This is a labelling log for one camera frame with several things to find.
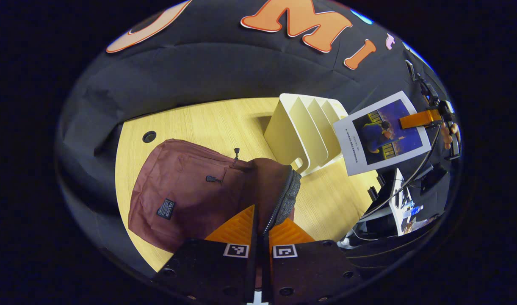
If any black cable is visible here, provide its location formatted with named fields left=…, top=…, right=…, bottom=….
left=359, top=123, right=444, bottom=222

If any white side table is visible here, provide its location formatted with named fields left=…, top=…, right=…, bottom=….
left=387, top=168, right=424, bottom=236

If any black monitor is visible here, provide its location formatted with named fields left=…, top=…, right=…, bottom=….
left=418, top=165, right=449, bottom=196

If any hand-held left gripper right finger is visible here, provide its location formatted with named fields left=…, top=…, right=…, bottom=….
left=263, top=217, right=365, bottom=304

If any black backdrop cloth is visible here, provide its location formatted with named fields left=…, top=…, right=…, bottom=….
left=55, top=0, right=462, bottom=272

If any white bookshelf rack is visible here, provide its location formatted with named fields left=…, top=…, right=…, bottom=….
left=264, top=93, right=349, bottom=177

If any maroon schoolbag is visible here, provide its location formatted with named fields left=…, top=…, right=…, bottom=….
left=128, top=139, right=302, bottom=255

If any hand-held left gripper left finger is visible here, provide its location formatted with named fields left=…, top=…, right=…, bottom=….
left=152, top=205, right=259, bottom=304

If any blue spine book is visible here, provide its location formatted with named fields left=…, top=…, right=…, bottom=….
left=332, top=90, right=432, bottom=177

